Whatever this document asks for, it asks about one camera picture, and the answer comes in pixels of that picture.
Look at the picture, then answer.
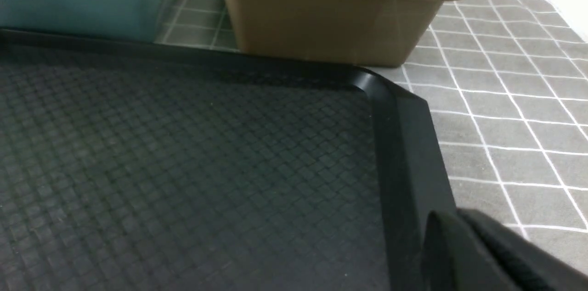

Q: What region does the black serving tray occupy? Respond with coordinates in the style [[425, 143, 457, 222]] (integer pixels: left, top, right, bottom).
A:
[[0, 30, 456, 291]]

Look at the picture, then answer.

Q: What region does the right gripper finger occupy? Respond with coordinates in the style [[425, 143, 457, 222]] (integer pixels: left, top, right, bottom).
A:
[[422, 209, 588, 291]]

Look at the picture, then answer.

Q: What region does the brown plastic bin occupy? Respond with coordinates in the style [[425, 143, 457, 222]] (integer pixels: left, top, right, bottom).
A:
[[224, 0, 456, 67]]

